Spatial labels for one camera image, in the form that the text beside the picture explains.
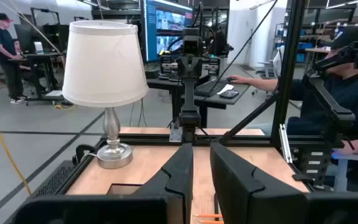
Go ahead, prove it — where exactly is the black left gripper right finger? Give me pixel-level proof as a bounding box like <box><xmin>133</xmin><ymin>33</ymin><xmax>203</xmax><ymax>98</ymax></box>
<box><xmin>209</xmin><ymin>142</ymin><xmax>358</xmax><ymax>224</ymax></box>

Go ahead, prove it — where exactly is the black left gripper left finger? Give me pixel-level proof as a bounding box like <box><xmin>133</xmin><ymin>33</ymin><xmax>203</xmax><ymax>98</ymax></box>
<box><xmin>9</xmin><ymin>142</ymin><xmax>195</xmax><ymax>224</ymax></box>

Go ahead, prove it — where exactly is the black office desk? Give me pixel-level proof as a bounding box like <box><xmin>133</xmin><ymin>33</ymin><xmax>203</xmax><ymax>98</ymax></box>
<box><xmin>146</xmin><ymin>76</ymin><xmax>251</xmax><ymax>128</ymax></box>

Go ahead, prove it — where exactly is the black electronics box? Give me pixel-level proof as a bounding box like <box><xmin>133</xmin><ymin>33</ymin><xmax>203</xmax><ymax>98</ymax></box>
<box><xmin>159</xmin><ymin>54</ymin><xmax>180</xmax><ymax>77</ymax></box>
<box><xmin>202</xmin><ymin>55</ymin><xmax>222</xmax><ymax>77</ymax></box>

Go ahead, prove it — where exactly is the black keyboard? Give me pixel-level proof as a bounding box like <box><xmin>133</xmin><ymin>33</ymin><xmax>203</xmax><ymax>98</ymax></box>
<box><xmin>193</xmin><ymin>79</ymin><xmax>229</xmax><ymax>97</ymax></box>

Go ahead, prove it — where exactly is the white paper sheet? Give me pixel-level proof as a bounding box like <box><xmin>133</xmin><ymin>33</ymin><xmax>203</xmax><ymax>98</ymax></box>
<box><xmin>216</xmin><ymin>83</ymin><xmax>235</xmax><ymax>95</ymax></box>

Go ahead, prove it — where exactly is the large computer monitor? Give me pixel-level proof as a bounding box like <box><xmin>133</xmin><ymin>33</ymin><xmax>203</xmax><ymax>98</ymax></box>
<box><xmin>141</xmin><ymin>0</ymin><xmax>195</xmax><ymax>63</ymax></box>

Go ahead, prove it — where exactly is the black smartphone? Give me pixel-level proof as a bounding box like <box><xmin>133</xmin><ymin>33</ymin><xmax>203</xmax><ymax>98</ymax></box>
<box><xmin>218</xmin><ymin>90</ymin><xmax>239</xmax><ymax>100</ymax></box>

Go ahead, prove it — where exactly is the black flat clamp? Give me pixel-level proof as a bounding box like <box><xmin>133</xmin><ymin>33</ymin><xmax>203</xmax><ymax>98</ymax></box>
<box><xmin>292</xmin><ymin>173</ymin><xmax>316</xmax><ymax>184</ymax></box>

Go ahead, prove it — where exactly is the black labelled control box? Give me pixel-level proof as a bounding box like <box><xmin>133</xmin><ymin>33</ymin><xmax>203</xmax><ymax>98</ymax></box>
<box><xmin>299</xmin><ymin>147</ymin><xmax>333</xmax><ymax>187</ymax></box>

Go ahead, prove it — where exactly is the silver lamp with white shade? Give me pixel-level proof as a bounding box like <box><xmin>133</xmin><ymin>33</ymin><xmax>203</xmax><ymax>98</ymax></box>
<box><xmin>62</xmin><ymin>20</ymin><xmax>150</xmax><ymax>170</ymax></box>

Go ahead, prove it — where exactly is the black perforated metal panel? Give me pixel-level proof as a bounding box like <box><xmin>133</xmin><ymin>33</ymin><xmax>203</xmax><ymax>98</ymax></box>
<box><xmin>31</xmin><ymin>160</ymin><xmax>77</xmax><ymax>198</ymax></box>

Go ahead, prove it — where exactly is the metal shelf with blue bins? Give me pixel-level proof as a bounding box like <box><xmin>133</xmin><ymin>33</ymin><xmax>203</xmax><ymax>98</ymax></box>
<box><xmin>272</xmin><ymin>21</ymin><xmax>332</xmax><ymax>63</ymax></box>

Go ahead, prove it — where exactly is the black standing desk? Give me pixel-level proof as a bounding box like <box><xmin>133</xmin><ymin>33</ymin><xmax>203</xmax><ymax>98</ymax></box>
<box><xmin>7</xmin><ymin>52</ymin><xmax>65</xmax><ymax>102</ymax></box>

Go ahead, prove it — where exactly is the person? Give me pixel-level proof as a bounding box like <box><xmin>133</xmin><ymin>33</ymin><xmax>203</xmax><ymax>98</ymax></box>
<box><xmin>0</xmin><ymin>12</ymin><xmax>27</xmax><ymax>105</ymax></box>
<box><xmin>12</xmin><ymin>39</ymin><xmax>48</xmax><ymax>91</ymax></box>
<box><xmin>227</xmin><ymin>24</ymin><xmax>358</xmax><ymax>156</ymax></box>

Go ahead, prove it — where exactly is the black teleoperation device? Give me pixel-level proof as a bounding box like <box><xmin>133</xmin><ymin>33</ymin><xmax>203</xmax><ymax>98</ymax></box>
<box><xmin>312</xmin><ymin>40</ymin><xmax>358</xmax><ymax>74</ymax></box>

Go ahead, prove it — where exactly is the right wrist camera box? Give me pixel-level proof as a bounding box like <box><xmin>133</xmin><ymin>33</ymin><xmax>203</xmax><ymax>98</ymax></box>
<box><xmin>182</xmin><ymin>27</ymin><xmax>203</xmax><ymax>57</ymax></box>

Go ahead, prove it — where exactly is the long black cable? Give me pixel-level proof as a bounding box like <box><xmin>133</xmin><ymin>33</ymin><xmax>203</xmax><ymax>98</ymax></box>
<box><xmin>202</xmin><ymin>0</ymin><xmax>279</xmax><ymax>102</ymax></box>

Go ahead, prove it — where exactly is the silver metal bracket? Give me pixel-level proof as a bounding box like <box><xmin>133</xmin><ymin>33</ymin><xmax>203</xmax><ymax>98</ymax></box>
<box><xmin>279</xmin><ymin>123</ymin><xmax>293</xmax><ymax>164</ymax></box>

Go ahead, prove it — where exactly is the black cable hook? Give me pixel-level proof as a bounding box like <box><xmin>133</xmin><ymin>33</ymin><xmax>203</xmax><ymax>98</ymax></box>
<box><xmin>72</xmin><ymin>144</ymin><xmax>96</xmax><ymax>166</ymax></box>

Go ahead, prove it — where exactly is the black aluminium rig frame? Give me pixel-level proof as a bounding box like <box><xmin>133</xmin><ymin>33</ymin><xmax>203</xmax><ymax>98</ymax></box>
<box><xmin>29</xmin><ymin>0</ymin><xmax>357</xmax><ymax>197</ymax></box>

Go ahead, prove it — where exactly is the yellow hanging cable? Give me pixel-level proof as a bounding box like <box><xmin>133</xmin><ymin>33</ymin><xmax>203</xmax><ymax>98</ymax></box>
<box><xmin>0</xmin><ymin>86</ymin><xmax>32</xmax><ymax>195</ymax></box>

